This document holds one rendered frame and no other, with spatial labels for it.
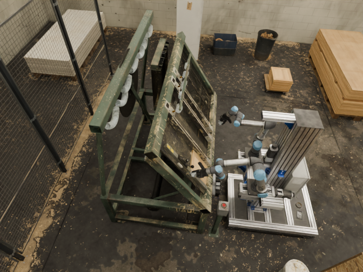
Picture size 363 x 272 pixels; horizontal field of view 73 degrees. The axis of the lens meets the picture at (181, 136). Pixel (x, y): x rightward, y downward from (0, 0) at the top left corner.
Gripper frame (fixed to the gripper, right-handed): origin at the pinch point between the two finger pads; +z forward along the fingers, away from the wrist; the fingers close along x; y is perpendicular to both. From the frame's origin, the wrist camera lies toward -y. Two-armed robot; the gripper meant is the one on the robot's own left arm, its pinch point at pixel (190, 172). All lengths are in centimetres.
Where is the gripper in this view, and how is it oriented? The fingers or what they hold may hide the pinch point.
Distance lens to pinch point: 269.5
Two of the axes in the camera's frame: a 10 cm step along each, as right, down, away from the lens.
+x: 5.2, 2.9, 8.0
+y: 0.7, 9.2, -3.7
